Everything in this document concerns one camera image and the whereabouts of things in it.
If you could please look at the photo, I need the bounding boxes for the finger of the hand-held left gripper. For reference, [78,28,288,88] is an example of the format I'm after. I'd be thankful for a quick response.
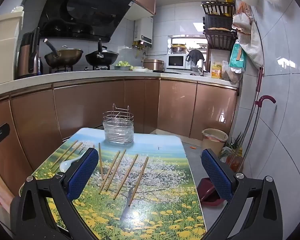
[0,123,10,167]

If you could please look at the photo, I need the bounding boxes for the white kitchen countertop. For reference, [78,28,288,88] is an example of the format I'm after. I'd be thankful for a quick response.
[0,69,241,89]

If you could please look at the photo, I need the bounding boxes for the steel wire utensil holder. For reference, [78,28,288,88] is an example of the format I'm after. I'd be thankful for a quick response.
[102,104,135,145]

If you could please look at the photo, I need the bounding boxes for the copper rice cooker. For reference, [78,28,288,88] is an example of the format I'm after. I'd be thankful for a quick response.
[143,59,165,71]

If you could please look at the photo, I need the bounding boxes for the black cloth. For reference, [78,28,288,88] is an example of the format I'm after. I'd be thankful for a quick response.
[186,49,205,66]

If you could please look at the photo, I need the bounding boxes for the black dish rack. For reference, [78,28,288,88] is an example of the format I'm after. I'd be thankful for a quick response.
[201,1,237,73]

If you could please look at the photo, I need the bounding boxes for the mop pole maroon grip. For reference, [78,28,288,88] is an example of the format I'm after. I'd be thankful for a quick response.
[236,66,264,160]

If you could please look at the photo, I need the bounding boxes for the black range hood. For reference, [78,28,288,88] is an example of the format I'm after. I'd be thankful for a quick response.
[37,0,135,43]

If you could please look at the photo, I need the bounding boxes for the white cloth sack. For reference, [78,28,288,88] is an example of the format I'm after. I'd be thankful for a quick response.
[232,12,264,68]

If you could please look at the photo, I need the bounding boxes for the white microwave oven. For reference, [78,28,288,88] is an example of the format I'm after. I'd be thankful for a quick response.
[166,54,187,70]

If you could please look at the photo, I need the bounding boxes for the green potted plant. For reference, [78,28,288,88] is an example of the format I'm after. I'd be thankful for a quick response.
[227,131,243,151]

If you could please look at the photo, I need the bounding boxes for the white plastic bag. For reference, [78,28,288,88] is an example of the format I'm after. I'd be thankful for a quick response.
[219,146,234,162]

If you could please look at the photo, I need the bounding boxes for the red dustpan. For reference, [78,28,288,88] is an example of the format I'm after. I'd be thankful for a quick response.
[197,177,226,207]

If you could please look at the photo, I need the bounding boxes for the teal hanging bag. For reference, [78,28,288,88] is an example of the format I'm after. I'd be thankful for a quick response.
[229,40,248,74]

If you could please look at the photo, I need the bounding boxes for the plastic bag on counter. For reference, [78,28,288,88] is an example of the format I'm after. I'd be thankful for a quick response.
[221,60,243,83]

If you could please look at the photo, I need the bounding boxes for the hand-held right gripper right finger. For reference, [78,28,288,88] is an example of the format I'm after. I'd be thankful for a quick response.
[201,149,283,240]

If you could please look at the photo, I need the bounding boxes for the yellow cup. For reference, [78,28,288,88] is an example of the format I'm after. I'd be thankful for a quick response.
[224,0,235,17]

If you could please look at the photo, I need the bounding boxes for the steel mixing bowl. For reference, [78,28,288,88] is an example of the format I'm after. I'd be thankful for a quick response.
[170,44,188,55]

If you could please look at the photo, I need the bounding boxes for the yellow detergent bottle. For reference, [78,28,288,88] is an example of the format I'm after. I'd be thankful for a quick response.
[211,62,223,79]

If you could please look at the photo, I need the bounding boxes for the brass wok with lid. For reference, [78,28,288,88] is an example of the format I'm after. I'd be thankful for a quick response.
[44,39,84,68]

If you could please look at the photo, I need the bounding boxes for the black wok with lid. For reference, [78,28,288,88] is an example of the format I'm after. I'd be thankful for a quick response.
[85,39,119,66]

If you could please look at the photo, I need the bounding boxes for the white appliance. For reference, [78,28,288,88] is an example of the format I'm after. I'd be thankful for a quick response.
[0,11,24,88]

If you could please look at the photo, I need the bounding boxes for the copper base cabinets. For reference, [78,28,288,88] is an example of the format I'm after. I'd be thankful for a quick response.
[0,77,240,198]

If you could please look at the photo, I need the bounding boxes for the white plates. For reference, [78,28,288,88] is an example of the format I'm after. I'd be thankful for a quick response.
[132,66,153,73]

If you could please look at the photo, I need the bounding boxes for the beige trash bin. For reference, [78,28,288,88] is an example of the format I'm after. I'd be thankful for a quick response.
[202,128,229,157]

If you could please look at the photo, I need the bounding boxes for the set of wooden chopsticks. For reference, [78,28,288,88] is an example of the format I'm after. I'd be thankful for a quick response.
[51,140,149,207]

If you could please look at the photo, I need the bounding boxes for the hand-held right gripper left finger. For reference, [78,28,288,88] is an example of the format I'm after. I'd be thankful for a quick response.
[11,147,100,240]

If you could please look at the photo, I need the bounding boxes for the white water heater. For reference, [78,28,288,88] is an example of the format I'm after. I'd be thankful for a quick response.
[133,16,154,48]

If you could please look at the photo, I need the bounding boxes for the bowl of green vegetables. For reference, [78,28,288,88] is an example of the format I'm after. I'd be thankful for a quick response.
[114,60,133,70]

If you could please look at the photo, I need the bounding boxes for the gas stove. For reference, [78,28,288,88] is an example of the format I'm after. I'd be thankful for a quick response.
[49,65,115,74]

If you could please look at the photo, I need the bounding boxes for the cooking oil bottle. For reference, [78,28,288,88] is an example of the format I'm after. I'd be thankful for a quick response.
[226,148,244,173]

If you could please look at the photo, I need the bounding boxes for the steel cane maroon hook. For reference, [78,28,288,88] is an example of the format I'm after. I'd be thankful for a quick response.
[241,95,277,172]

